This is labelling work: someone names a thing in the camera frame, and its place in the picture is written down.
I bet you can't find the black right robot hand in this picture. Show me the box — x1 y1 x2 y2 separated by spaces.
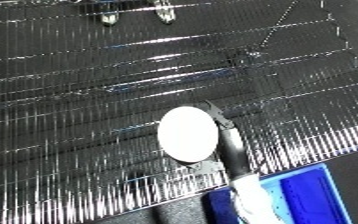
184 100 254 180

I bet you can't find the white paper cup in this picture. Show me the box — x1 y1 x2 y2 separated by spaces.
155 105 222 164

